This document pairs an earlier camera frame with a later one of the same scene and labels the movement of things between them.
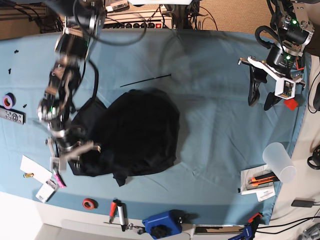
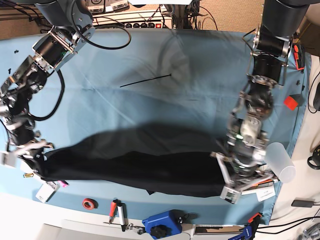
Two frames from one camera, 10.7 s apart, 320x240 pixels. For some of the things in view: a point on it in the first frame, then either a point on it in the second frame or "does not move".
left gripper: (71, 142) → (25, 140)
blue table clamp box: (165, 224) does not move
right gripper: (280, 63) → (242, 166)
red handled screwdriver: (112, 211) does not move
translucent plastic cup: (276, 158) does not move
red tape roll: (89, 203) does not move
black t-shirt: (139, 132) → (163, 160)
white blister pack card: (46, 190) does not move
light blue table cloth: (232, 153) does not move
